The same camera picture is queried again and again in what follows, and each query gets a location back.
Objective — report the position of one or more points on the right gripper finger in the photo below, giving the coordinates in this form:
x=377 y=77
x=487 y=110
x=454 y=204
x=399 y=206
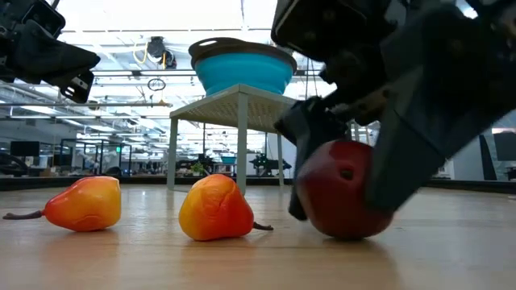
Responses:
x=310 y=121
x=443 y=100

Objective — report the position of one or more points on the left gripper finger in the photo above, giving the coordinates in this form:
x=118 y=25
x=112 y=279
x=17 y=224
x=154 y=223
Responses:
x=78 y=86
x=48 y=56

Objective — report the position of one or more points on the teal collapsible bowl grey rim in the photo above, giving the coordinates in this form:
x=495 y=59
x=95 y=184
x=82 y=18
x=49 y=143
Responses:
x=242 y=72

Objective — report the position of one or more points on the dark red toy plum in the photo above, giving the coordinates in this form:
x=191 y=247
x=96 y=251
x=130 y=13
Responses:
x=342 y=209

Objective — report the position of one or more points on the black background robot arm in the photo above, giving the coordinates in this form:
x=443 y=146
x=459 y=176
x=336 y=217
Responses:
x=266 y=163

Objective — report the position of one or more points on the grey ceiling pipe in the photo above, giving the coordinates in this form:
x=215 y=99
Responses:
x=101 y=104

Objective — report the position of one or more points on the pale green perforated metal shelf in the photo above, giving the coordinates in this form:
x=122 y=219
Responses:
x=242 y=108

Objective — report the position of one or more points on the black slanted panel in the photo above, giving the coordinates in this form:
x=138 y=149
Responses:
x=487 y=161

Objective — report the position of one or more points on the black monitor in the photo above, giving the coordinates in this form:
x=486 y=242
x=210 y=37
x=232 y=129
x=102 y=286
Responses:
x=24 y=148
x=506 y=147

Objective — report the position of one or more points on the teal background bin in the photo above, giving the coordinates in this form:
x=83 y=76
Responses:
x=228 y=160

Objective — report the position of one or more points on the black office chair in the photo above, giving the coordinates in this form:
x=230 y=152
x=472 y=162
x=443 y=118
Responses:
x=10 y=163

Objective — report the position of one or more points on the orange yellow toy pear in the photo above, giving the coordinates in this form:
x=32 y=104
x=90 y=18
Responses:
x=84 y=205
x=213 y=209

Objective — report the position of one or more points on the small green background plant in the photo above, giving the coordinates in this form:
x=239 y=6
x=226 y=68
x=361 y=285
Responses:
x=197 y=168

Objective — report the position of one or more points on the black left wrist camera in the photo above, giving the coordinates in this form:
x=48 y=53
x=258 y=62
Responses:
x=42 y=18

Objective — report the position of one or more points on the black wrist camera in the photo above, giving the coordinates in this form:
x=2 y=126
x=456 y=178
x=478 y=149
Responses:
x=322 y=24
x=42 y=18

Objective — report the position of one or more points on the black background rig frame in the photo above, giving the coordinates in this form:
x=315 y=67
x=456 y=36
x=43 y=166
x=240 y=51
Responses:
x=95 y=141

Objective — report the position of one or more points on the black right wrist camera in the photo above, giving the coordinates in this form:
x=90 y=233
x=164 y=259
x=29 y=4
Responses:
x=322 y=24

